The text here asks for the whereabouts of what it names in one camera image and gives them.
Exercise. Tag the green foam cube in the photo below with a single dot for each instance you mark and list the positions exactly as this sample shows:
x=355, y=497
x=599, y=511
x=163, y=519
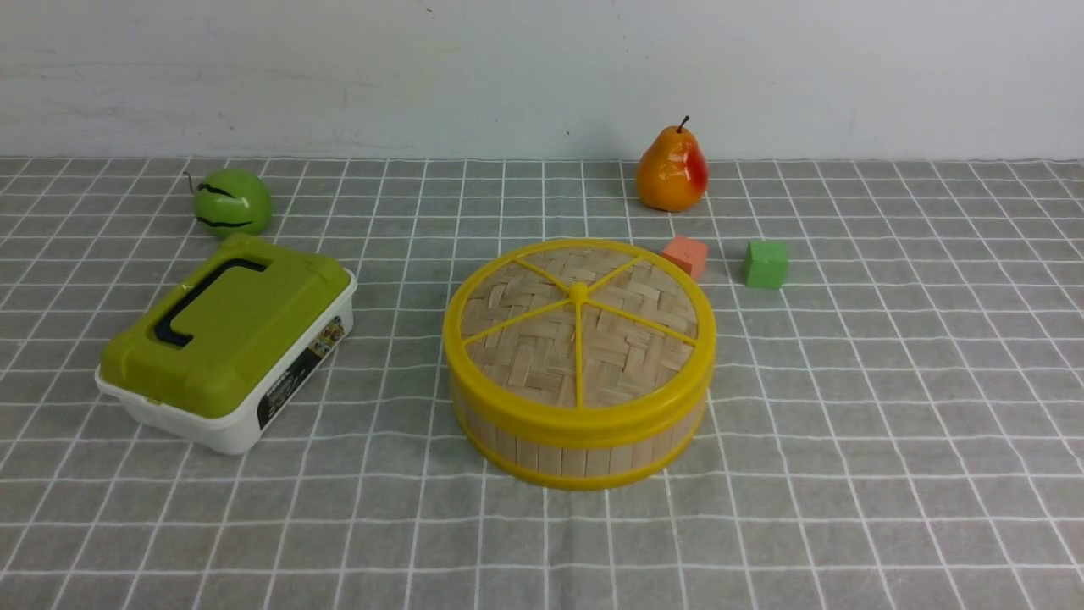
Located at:
x=765, y=264

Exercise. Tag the grey checkered tablecloth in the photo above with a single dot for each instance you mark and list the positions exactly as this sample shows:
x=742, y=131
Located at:
x=898, y=427

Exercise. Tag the yellow bamboo steamer basket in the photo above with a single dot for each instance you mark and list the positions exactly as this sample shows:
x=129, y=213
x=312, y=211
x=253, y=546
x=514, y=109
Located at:
x=578, y=469

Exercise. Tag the green and white lunch box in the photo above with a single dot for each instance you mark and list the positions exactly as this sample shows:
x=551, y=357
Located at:
x=216, y=360

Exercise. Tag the orange toy pear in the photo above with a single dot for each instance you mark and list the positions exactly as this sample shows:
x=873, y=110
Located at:
x=672, y=174

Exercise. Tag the yellow woven bamboo steamer lid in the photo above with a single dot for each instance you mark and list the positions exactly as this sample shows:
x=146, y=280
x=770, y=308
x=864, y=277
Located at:
x=579, y=343

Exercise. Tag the orange foam cube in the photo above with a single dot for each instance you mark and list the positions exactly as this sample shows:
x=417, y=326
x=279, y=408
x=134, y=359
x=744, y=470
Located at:
x=689, y=254

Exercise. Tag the green toy apple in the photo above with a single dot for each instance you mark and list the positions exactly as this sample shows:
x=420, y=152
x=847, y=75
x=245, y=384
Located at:
x=231, y=200

